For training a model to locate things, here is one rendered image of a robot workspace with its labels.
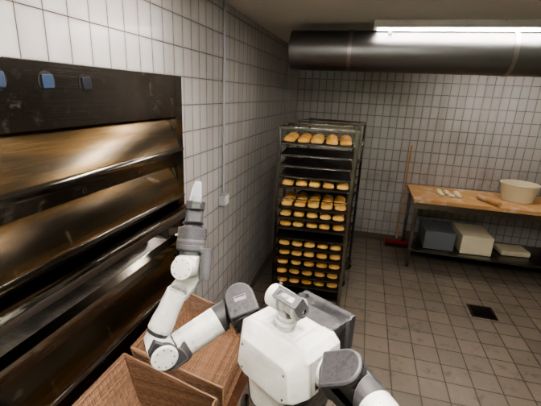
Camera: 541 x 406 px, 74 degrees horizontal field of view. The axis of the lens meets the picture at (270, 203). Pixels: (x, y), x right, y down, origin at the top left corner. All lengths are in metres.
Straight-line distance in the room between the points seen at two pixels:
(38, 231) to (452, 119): 4.90
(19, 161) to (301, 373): 1.03
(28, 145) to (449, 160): 4.94
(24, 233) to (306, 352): 0.95
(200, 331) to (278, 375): 0.30
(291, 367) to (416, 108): 4.65
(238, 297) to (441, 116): 4.56
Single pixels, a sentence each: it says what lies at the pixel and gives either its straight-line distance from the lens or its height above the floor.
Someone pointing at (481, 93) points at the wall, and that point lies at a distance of 5.49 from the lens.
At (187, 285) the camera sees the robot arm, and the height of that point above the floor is 1.45.
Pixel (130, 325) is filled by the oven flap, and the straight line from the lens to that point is 1.93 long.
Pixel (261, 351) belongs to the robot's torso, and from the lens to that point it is 1.06.
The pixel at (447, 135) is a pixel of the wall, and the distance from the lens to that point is 5.44.
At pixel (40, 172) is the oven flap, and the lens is 1.38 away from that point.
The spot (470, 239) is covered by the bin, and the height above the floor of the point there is 0.43.
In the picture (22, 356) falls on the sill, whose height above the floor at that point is 1.18.
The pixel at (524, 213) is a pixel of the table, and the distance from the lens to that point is 4.97.
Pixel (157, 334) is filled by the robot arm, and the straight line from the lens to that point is 1.18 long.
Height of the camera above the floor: 2.04
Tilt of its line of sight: 17 degrees down
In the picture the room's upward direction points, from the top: 3 degrees clockwise
